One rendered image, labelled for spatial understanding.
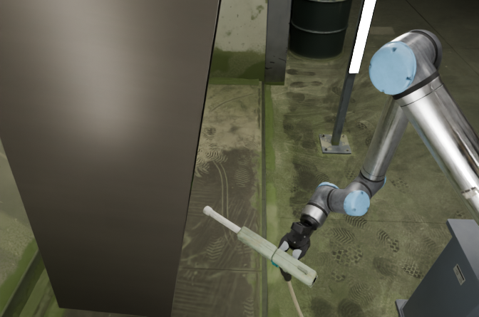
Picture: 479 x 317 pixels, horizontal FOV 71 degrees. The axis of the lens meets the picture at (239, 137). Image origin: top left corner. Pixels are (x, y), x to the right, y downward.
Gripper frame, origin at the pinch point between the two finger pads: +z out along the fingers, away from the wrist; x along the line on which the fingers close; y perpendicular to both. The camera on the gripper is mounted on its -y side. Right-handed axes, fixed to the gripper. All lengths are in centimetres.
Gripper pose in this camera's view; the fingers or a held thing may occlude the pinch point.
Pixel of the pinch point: (281, 264)
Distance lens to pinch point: 127.0
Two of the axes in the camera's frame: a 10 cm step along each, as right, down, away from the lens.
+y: 1.8, 6.3, 7.5
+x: -7.9, -3.6, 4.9
